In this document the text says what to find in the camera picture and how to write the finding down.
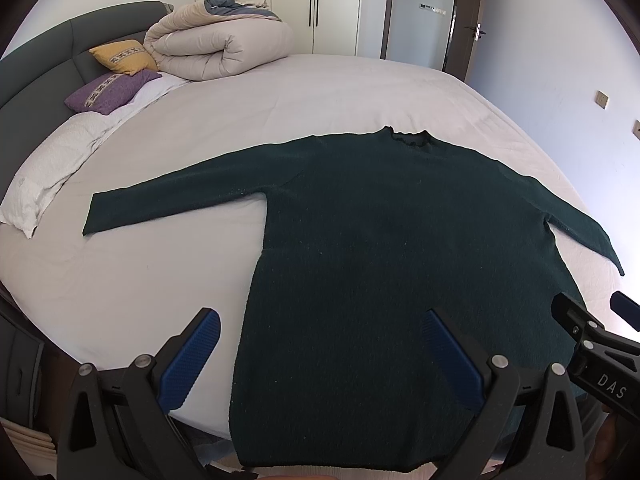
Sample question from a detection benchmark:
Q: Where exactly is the rolled beige duvet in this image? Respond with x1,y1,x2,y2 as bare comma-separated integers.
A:
143,0,295,81

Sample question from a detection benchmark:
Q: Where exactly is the upper wall switch plate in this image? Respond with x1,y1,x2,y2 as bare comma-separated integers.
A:
594,90,610,110

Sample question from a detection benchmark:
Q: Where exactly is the yellow patterned cushion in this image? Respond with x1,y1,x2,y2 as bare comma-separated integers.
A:
89,39,157,76

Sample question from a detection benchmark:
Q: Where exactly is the dark green knit sweater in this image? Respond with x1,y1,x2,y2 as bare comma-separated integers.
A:
84,128,616,472

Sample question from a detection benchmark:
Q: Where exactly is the white bed sheet mattress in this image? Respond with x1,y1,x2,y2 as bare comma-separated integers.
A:
0,52,624,438

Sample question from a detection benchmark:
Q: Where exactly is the purple patterned cushion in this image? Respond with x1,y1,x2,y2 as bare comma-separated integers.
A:
64,70,160,115

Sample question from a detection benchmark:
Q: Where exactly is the black bedside cabinet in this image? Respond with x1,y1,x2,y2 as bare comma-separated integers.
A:
1,289,55,434

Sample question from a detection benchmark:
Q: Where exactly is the white pillow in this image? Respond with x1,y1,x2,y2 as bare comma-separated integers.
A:
1,72,188,238

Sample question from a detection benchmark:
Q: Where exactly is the dark grey upholstered headboard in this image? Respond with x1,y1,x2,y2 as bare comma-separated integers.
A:
0,1,172,193

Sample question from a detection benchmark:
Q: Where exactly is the dark brown door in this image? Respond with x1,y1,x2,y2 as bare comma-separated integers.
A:
442,0,484,81

